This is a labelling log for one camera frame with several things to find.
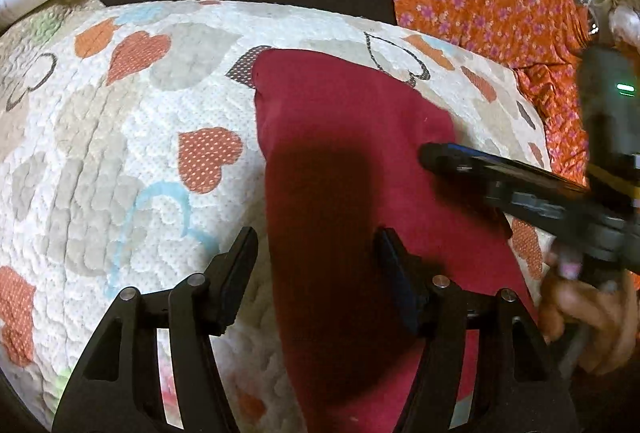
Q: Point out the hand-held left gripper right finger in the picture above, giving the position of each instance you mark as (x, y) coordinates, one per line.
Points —
(397, 280)

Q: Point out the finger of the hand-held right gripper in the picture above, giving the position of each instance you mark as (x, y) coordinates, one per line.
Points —
(500, 173)

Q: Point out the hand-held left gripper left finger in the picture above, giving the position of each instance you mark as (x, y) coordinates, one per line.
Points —
(235, 280)

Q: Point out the red garment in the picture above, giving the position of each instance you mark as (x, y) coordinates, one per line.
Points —
(345, 148)

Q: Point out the person's right hand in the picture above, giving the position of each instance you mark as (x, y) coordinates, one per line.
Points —
(595, 313)

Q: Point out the white crumpled cloth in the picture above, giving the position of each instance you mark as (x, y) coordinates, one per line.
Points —
(624, 8)

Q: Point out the heart-patterned quilt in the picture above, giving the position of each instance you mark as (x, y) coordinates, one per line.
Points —
(125, 138)

